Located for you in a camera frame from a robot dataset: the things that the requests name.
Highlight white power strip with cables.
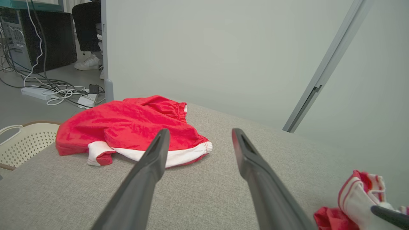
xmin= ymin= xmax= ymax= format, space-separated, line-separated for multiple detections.
xmin=0 ymin=32 xmax=106 ymax=109

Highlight white hanging cable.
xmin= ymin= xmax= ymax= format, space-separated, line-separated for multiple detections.
xmin=23 ymin=0 xmax=43 ymax=87

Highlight coiled white cable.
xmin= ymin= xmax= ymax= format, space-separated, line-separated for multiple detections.
xmin=46 ymin=88 xmax=85 ymax=106

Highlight person's leg in black trousers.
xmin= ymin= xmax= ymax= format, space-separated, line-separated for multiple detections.
xmin=72 ymin=0 xmax=102 ymax=53

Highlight white flat power adapter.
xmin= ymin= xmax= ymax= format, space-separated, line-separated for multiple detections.
xmin=77 ymin=93 xmax=99 ymax=109

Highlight grey partition end post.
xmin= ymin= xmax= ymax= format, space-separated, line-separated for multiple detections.
xmin=100 ymin=0 xmax=114 ymax=103

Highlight black computer tower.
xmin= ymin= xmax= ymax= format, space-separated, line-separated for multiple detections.
xmin=0 ymin=7 xmax=78 ymax=74

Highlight teal desk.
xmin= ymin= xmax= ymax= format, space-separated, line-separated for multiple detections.
xmin=0 ymin=0 xmax=63 ymax=12

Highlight red basketball jersey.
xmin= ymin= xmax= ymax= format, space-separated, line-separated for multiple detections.
xmin=313 ymin=170 xmax=409 ymax=230

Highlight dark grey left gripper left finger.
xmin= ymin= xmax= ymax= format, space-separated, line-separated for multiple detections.
xmin=91 ymin=129 xmax=170 ymax=230

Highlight cream perforated laundry basket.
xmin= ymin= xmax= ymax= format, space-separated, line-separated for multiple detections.
xmin=0 ymin=121 xmax=62 ymax=171

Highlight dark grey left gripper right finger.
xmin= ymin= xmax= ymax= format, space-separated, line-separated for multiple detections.
xmin=232 ymin=128 xmax=317 ymax=230

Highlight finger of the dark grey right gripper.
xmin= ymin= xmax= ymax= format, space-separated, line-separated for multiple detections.
xmin=371 ymin=205 xmax=409 ymax=229

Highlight red shorts with white hem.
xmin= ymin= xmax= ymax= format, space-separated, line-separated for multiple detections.
xmin=55 ymin=95 xmax=213 ymax=169

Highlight long white power strip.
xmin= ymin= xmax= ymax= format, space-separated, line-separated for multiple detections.
xmin=21 ymin=86 xmax=56 ymax=101

